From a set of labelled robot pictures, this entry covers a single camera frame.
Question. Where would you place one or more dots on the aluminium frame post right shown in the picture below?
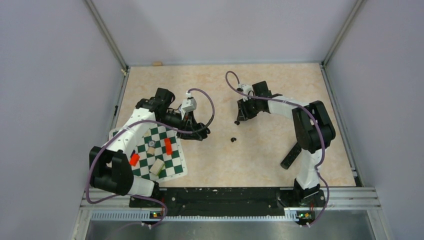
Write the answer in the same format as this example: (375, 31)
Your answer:
(354, 12)

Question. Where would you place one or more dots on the orange rectangular block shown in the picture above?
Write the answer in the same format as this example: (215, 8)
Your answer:
(168, 146)

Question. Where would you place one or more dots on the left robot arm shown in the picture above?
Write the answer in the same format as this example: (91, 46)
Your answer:
(109, 165)

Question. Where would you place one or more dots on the small wooden cube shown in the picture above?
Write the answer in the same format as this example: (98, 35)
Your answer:
(151, 151)

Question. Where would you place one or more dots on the blue poker chip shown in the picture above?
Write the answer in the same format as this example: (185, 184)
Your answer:
(152, 144)

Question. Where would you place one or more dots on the aluminium frame post left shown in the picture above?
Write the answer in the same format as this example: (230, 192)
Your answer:
(101, 25)

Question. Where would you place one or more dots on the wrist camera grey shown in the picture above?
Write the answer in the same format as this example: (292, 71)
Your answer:
(188, 105)
(245, 88)

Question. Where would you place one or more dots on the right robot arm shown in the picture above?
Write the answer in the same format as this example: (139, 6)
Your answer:
(313, 129)

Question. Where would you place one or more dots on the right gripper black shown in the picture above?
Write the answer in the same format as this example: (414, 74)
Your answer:
(244, 114)

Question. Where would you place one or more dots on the aluminium frame post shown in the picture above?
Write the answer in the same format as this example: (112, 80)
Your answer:
(354, 12)
(101, 25)

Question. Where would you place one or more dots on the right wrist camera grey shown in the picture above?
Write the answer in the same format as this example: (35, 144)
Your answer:
(245, 88)

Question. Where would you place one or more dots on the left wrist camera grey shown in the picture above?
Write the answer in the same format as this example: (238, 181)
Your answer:
(188, 105)

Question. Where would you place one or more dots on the wooden cork at wall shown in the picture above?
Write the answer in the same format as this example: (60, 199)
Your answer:
(157, 64)

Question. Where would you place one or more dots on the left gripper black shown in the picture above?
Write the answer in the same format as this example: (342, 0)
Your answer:
(190, 125)

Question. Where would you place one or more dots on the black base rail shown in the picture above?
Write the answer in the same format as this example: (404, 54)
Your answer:
(234, 201)

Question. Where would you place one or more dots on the green white chess mat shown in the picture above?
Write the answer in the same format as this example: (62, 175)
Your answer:
(174, 165)

